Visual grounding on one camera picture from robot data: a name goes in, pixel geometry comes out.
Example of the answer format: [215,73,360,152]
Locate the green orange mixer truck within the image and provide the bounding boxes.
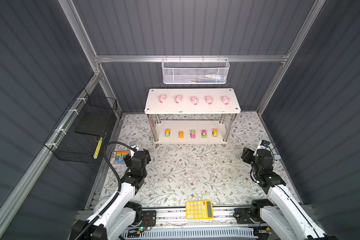
[165,129,171,138]

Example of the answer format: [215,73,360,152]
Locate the pink green toy truck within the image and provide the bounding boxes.
[190,130,196,139]

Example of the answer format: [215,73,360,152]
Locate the pink pig toy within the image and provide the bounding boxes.
[175,95,182,104]
[222,96,230,105]
[191,97,199,105]
[159,95,166,103]
[206,96,213,105]

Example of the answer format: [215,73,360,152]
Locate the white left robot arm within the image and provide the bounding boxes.
[69,149,151,240]

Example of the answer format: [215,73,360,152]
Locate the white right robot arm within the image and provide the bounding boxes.
[241,146,337,240]

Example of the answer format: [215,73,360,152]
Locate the white two-tier shelf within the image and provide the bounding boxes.
[145,88,241,145]

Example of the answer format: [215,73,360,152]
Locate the colourful marker pack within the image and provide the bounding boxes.
[110,151,131,165]

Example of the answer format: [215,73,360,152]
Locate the yellow green highlighter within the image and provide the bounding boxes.
[93,137,103,160]

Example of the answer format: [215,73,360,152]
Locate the white round clock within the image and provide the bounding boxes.
[93,196,110,213]

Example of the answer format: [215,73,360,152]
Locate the yellow calculator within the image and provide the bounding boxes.
[186,201,214,220]

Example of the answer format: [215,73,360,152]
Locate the pens in white basket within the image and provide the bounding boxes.
[186,75,227,84]

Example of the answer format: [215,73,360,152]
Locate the black wire wall basket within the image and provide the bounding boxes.
[44,90,118,164]

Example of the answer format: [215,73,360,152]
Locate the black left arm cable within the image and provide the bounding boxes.
[77,141,139,240]

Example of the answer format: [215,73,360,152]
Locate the white wire wall basket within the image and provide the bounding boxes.
[161,58,230,85]

